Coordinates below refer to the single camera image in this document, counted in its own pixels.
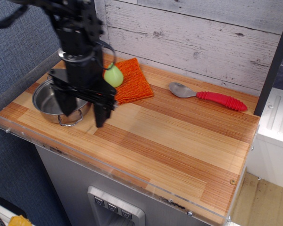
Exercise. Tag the orange knitted cloth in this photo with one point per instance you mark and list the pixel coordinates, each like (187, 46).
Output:
(135, 86)

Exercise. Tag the yellow object bottom left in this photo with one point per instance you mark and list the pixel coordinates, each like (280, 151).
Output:
(19, 221)

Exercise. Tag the spoon with red handle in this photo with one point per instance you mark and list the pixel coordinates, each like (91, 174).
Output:
(183, 91)

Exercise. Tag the white appliance at right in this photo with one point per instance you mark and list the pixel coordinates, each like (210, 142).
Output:
(265, 159)

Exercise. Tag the green plastic pear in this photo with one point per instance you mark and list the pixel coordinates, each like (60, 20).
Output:
(113, 76)

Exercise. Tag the silver pot with handles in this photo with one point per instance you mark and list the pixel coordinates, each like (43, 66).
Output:
(45, 102)

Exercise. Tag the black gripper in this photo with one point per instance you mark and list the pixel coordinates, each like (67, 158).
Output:
(82, 78)

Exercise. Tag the grey cabinet with buttons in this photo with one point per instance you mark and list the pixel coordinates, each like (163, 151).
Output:
(91, 198)

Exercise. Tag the clear acrylic table guard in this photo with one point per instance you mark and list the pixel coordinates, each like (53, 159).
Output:
(184, 151)

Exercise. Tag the dark right vertical post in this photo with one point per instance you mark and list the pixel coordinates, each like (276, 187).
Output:
(270, 79)

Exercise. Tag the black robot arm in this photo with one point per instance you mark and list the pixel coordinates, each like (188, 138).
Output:
(78, 29)

